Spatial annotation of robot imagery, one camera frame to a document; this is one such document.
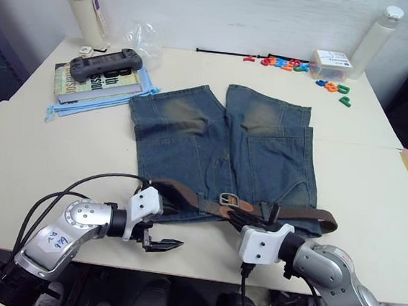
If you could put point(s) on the brown braided belt with buckle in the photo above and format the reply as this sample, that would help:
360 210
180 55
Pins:
292 213

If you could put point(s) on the green magnetic letter D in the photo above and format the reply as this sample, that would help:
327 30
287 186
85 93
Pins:
343 89

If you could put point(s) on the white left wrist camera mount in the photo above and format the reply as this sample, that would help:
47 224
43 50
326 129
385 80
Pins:
144 205

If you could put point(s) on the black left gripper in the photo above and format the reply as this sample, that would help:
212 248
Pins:
142 235

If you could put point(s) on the cream bottle with purple lid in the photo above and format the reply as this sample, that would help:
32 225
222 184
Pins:
90 15

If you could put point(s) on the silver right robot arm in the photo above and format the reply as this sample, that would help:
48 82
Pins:
336 278

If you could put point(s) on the clear crumpled plastic bag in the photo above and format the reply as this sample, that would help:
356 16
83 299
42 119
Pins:
142 40

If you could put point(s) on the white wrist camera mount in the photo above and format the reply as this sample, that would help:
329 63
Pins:
258 243
144 205

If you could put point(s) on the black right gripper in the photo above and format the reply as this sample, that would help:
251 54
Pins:
260 224

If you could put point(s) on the thin black rod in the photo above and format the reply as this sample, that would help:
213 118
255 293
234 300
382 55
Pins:
228 52

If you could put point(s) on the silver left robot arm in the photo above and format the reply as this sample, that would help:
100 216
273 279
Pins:
73 232

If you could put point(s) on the tall white plastic bottle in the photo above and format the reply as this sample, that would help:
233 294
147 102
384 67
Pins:
371 42

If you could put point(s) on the red magnetic letter Y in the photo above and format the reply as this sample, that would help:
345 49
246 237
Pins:
249 58

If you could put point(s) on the grey handheld game controller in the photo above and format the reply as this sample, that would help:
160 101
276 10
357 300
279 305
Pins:
104 64

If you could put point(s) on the blue denim shorts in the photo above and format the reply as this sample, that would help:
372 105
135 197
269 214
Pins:
226 144

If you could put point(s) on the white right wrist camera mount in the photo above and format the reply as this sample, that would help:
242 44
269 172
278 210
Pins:
258 243

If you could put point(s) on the green magnetic letter P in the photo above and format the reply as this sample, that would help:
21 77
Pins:
345 101

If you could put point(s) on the clear box of magnetic letters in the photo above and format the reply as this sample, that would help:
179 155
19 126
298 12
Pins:
330 65

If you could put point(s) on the book with yellow-green cover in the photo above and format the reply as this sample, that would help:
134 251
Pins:
98 85

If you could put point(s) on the small white square gadget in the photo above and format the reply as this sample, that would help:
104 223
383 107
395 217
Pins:
86 50

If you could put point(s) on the orange magnetic letter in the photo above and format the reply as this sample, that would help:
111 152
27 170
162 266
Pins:
288 68

